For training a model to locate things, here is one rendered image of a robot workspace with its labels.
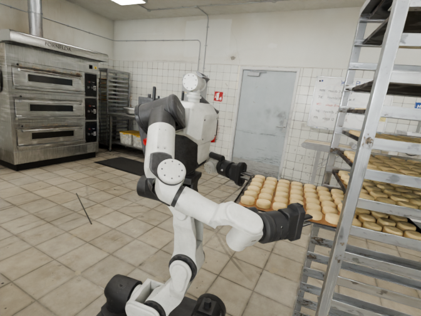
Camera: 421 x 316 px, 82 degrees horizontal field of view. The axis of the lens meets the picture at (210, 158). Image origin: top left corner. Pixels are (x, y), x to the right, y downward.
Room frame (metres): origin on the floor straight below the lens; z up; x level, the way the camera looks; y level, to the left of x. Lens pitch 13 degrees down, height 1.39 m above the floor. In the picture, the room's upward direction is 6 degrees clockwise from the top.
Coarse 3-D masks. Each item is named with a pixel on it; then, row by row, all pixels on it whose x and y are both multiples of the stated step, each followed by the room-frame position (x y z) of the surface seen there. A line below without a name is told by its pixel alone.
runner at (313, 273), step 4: (304, 268) 1.10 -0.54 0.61; (308, 268) 1.09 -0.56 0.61; (304, 272) 1.09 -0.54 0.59; (308, 272) 1.09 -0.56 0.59; (312, 272) 1.08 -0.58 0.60; (316, 272) 1.08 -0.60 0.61; (320, 272) 1.07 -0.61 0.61; (324, 272) 1.07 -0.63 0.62; (312, 276) 1.06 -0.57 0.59; (316, 276) 1.07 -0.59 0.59; (320, 276) 1.07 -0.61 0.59; (336, 284) 1.03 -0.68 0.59; (364, 292) 0.99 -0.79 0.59; (376, 296) 0.98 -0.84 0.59; (392, 300) 0.96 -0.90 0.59; (404, 304) 0.94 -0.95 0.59; (420, 308) 0.93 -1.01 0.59
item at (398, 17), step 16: (400, 0) 0.67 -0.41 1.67; (400, 16) 0.66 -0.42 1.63; (400, 32) 0.66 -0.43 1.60; (384, 48) 0.67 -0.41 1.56; (384, 64) 0.67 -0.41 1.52; (384, 80) 0.66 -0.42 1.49; (384, 96) 0.66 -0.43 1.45; (368, 112) 0.67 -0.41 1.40; (368, 128) 0.67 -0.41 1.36; (368, 144) 0.66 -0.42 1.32; (368, 160) 0.66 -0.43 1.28; (352, 176) 0.67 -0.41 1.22; (352, 192) 0.67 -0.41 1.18; (352, 208) 0.66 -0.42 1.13; (336, 240) 0.67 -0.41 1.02; (336, 256) 0.66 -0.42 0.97; (336, 272) 0.66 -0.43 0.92; (320, 304) 0.67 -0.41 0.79
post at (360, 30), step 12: (360, 12) 1.11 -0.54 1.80; (360, 24) 1.10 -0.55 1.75; (360, 36) 1.09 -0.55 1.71; (360, 48) 1.09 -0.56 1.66; (348, 72) 1.10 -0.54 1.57; (348, 84) 1.10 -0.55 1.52; (348, 96) 1.09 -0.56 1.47; (336, 120) 1.10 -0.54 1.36; (336, 144) 1.09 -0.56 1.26; (324, 180) 1.10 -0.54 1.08; (312, 228) 1.11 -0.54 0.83; (312, 252) 1.09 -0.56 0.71
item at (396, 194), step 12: (348, 180) 0.90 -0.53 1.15; (372, 180) 0.98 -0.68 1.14; (360, 192) 0.77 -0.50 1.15; (372, 192) 0.77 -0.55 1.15; (384, 192) 0.82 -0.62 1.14; (396, 192) 0.80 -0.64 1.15; (408, 192) 0.81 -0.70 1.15; (420, 192) 0.83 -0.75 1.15; (396, 204) 0.73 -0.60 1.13; (408, 204) 0.69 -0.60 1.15; (420, 204) 0.72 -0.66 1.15
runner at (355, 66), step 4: (352, 64) 1.09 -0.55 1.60; (356, 64) 1.09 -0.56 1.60; (360, 64) 1.08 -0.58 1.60; (364, 64) 1.08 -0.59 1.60; (368, 64) 1.08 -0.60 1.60; (372, 64) 1.07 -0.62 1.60; (376, 64) 1.07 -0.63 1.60; (348, 68) 1.10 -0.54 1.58; (352, 68) 1.07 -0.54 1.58; (356, 68) 1.07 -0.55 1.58; (360, 68) 1.06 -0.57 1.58; (364, 68) 1.06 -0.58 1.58; (368, 68) 1.08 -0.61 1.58; (372, 68) 1.07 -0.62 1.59; (376, 68) 1.07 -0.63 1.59; (396, 68) 1.05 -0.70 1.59; (400, 68) 1.04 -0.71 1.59; (404, 68) 1.04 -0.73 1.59; (408, 68) 1.03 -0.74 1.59; (412, 68) 1.03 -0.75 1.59; (416, 68) 1.03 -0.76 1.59; (420, 68) 1.02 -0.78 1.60
